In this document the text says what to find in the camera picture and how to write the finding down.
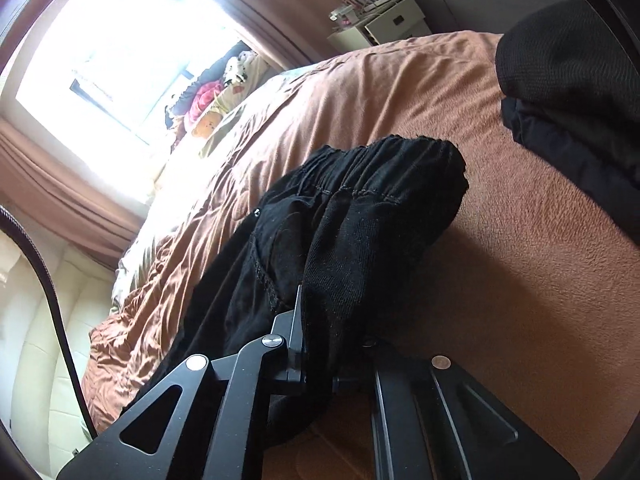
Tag white spotted plush toy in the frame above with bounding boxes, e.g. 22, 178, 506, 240
222, 50, 253, 86

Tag pink plush toy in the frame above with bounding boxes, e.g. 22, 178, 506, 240
185, 82, 223, 121

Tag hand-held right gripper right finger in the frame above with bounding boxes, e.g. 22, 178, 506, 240
334, 356, 582, 480

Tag bright window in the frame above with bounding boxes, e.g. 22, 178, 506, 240
15, 0, 256, 181

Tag brown blanket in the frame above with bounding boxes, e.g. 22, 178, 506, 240
89, 30, 640, 480

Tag black pants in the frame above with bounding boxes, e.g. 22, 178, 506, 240
120, 134, 470, 453

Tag black cable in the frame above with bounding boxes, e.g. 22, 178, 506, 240
0, 205, 98, 438

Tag white nightstand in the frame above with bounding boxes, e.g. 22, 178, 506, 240
327, 0, 431, 53

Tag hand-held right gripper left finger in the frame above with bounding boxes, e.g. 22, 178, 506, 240
56, 284, 321, 480

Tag black knit garment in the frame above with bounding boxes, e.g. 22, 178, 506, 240
495, 0, 640, 181

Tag yellow bear plush toy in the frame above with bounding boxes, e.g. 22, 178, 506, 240
192, 110, 223, 138

